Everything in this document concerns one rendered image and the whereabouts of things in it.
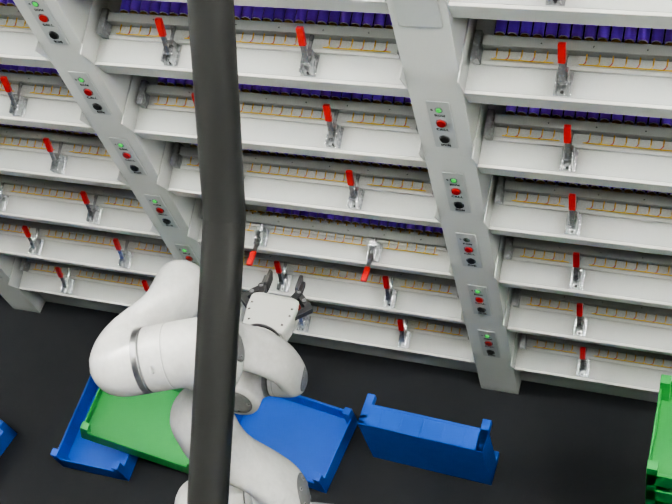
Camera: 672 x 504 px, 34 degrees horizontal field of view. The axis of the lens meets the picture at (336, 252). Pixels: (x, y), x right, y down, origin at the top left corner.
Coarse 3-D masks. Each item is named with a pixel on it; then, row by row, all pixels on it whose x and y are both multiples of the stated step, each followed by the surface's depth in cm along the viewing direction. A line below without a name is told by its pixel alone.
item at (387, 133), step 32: (128, 96) 213; (160, 96) 216; (192, 96) 206; (256, 96) 207; (288, 96) 205; (320, 96) 206; (352, 96) 202; (384, 96) 200; (128, 128) 215; (160, 128) 215; (192, 128) 213; (256, 128) 209; (288, 128) 207; (320, 128) 205; (352, 128) 203; (384, 128) 200; (416, 128) 196; (384, 160) 202; (416, 160) 197
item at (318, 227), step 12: (252, 216) 243; (264, 216) 243; (300, 228) 240; (312, 228) 238; (324, 228) 238; (336, 228) 237; (348, 228) 236; (360, 228) 235; (324, 240) 239; (396, 240) 232; (408, 240) 231; (420, 240) 230; (432, 240) 229; (444, 240) 229; (420, 252) 231
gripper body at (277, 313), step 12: (252, 300) 216; (264, 300) 216; (276, 300) 216; (288, 300) 216; (252, 312) 214; (264, 312) 213; (276, 312) 214; (288, 312) 214; (252, 324) 210; (264, 324) 211; (276, 324) 211; (288, 324) 212; (288, 336) 213
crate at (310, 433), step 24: (264, 408) 282; (288, 408) 281; (312, 408) 279; (336, 408) 272; (264, 432) 278; (288, 432) 277; (312, 432) 275; (336, 432) 274; (288, 456) 273; (312, 456) 272; (336, 456) 266; (312, 480) 263
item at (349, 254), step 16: (256, 208) 246; (192, 224) 246; (336, 224) 239; (352, 224) 238; (272, 240) 243; (288, 240) 242; (304, 240) 241; (320, 240) 240; (336, 240) 239; (288, 256) 246; (304, 256) 241; (320, 256) 239; (336, 256) 238; (352, 256) 237; (384, 256) 235; (400, 256) 233; (416, 256) 232; (432, 256) 231; (448, 256) 230; (416, 272) 234; (432, 272) 231; (448, 272) 230
